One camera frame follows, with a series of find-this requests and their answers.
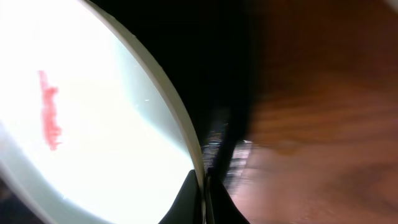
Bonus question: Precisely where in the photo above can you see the black round tray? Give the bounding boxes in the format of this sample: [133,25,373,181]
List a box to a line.
[94,0,252,179]

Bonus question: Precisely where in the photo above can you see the mint green plate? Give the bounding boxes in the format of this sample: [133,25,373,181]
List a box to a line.
[1,1,206,223]

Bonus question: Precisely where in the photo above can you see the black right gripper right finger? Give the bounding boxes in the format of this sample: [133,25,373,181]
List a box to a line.
[206,168,249,224]

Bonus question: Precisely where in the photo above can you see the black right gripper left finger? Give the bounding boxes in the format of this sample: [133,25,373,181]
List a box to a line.
[159,170,202,224]

